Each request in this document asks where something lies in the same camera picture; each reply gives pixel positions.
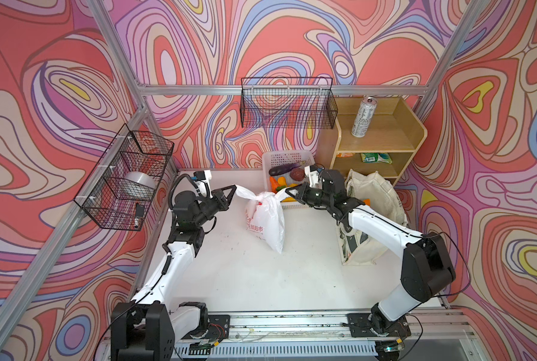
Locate orange toy carrot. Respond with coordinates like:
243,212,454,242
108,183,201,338
269,177,279,193

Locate black wire basket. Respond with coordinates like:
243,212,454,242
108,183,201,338
74,124,175,231
240,75,338,129

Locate silver tape roll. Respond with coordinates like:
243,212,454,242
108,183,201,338
124,171,157,190

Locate cream canvas tote bag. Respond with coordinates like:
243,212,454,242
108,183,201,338
337,170,408,266

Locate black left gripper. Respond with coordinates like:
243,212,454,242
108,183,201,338
191,185,236,230

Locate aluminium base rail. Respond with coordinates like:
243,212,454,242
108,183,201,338
101,308,477,361

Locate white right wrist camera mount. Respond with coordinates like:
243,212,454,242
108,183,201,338
304,165,324,189

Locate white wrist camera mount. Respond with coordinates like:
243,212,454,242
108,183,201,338
192,170,212,198
304,165,324,189

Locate white plastic grocery bag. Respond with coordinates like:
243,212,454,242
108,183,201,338
235,185,288,254

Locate wooden shelf unit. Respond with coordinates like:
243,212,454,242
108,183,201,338
315,97,427,185

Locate dark red toy fruit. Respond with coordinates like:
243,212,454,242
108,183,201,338
289,168,306,182

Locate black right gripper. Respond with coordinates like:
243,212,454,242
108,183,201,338
284,180,333,207

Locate white plastic perforated basket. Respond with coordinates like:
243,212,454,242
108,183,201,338
262,150,316,193

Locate black wire basket left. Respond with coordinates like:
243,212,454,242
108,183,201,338
74,124,175,231

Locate black wire basket back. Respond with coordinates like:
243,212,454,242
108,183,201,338
240,75,338,129

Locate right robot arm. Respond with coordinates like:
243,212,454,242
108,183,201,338
285,167,456,336

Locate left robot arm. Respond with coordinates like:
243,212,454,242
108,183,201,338
107,170,237,360

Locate purple toy eggplant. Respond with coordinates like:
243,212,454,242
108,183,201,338
268,162,305,177

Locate silver drink can back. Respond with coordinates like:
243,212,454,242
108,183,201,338
351,96,378,138

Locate green snack bag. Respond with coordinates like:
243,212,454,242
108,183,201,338
360,153,393,164

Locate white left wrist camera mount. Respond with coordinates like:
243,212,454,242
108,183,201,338
192,170,212,198

